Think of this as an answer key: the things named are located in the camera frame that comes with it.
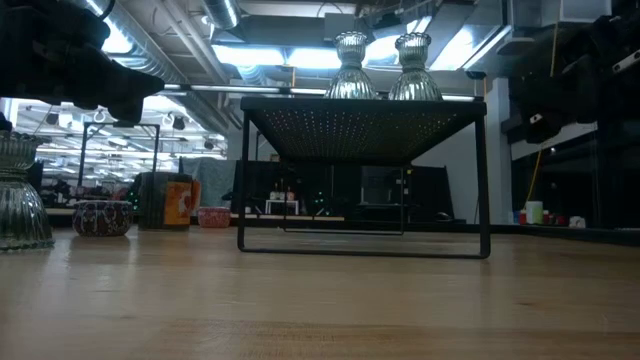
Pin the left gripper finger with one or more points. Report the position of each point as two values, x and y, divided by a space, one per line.
130 91
125 74

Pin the black partition panel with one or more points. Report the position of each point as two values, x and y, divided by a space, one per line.
430 195

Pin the white plastic container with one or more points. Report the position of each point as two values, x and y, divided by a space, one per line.
534 212

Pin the grey cloth cover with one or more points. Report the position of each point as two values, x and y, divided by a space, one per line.
215 180

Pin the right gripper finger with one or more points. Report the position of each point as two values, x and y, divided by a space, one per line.
532 72
532 100

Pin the orange candle can silver lid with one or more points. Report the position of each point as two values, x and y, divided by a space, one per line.
170 202

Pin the black background rig frame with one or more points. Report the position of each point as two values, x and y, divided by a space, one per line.
120 124

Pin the ribbed glass candlestick holder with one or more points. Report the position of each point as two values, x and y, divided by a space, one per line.
22 210
351 82
415 82

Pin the pink patterned candle tin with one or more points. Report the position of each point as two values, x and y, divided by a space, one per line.
214 217

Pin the black aluminium table frame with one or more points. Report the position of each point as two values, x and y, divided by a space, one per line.
550 231

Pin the purple patterned candle tin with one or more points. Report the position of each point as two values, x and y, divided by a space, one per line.
102 219

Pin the small white stool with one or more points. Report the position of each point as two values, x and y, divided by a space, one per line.
282 202

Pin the black perforated metal shelf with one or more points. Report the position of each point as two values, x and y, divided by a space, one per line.
360 130

